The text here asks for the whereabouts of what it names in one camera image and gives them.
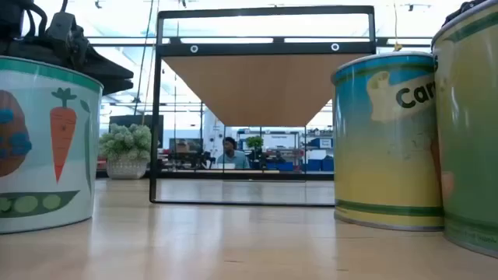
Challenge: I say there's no blue storage bin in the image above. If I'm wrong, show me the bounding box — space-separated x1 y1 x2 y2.
306 155 335 172
265 161 295 172

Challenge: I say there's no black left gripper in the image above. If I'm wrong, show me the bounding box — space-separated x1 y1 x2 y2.
0 37 135 96

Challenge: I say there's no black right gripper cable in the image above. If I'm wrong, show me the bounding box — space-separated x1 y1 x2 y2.
443 0 487 26

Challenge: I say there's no blue yellow carrots can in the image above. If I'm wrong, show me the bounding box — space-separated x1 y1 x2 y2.
331 50 445 233

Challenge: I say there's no green yellow labelled can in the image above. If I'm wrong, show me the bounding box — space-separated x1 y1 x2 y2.
430 0 498 260

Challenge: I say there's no black aluminium table frame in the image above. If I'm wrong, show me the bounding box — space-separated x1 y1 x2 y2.
95 170 335 182

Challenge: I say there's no hanging yellow cord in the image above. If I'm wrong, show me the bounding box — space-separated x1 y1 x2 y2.
391 0 404 53

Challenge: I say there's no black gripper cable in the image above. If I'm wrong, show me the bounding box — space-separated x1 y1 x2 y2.
21 0 50 39
443 0 487 26

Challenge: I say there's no white mixed vegetable can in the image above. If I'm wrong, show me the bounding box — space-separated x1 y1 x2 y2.
0 55 104 235

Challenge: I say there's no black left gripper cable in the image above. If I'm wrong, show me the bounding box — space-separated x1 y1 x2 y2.
21 0 50 39

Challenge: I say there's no potted plant white woven pot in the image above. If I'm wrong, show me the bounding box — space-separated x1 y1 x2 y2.
97 123 153 180

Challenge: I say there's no long black cable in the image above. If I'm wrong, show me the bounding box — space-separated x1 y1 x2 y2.
133 0 156 117

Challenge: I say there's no person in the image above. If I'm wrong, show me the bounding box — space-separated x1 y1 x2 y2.
216 136 251 170

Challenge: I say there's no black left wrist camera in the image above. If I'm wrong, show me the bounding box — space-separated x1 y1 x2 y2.
45 10 79 43

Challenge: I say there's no small green plant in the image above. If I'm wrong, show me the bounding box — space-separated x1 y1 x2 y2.
245 135 265 151

